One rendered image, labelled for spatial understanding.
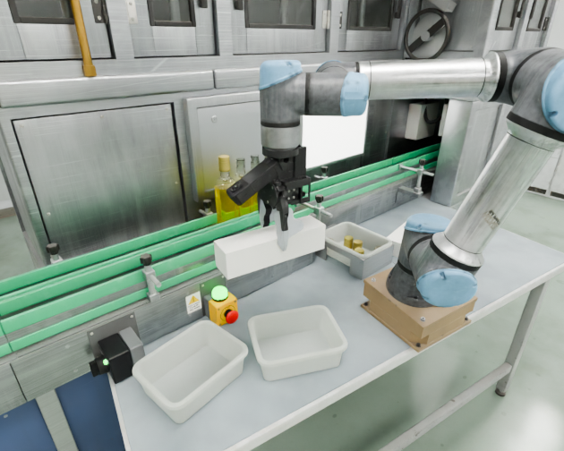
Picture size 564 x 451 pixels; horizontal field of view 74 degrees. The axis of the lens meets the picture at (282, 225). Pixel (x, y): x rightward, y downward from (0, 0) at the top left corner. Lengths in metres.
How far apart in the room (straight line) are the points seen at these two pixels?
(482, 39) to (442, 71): 1.01
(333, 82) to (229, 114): 0.67
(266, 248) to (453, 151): 1.31
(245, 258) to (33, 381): 0.56
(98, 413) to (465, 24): 1.90
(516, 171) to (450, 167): 1.14
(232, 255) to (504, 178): 0.53
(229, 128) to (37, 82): 0.55
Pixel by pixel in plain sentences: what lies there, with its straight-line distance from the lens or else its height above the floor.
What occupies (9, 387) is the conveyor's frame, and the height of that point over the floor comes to 0.82.
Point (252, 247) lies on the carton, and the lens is 0.75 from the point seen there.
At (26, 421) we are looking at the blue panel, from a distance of 1.15.
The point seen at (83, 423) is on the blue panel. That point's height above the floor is 0.59.
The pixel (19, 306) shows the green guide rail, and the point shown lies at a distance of 1.04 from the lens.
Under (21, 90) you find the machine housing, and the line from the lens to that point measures 1.10.
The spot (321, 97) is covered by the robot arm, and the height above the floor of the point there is 1.39.
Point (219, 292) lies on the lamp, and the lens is 1.07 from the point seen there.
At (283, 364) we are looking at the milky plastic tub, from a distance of 0.91.
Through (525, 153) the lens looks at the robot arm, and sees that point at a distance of 0.81.
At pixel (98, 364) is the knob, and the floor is 0.81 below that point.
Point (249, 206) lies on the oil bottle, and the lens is 1.23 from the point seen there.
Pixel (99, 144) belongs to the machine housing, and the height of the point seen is 1.22.
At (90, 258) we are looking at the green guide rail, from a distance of 1.13.
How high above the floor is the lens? 1.48
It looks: 26 degrees down
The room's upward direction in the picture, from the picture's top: straight up
